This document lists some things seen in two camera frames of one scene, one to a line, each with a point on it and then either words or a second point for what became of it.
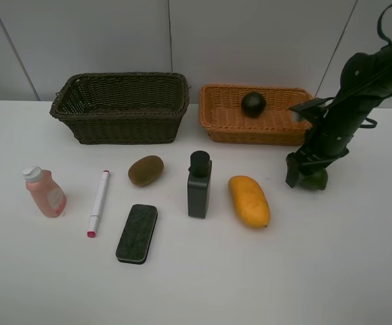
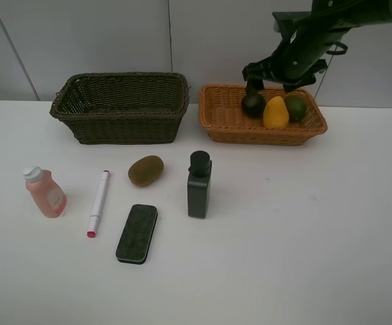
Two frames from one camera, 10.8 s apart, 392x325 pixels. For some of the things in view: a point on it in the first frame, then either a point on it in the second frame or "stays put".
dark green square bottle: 199,185 stays put
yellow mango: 250,202 → 275,114
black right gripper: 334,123 → 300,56
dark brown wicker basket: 122,108 stays put
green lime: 317,181 → 296,107
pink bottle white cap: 45,191 stays put
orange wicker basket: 225,120 stays put
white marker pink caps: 99,204 stays put
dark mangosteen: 253,105 stays put
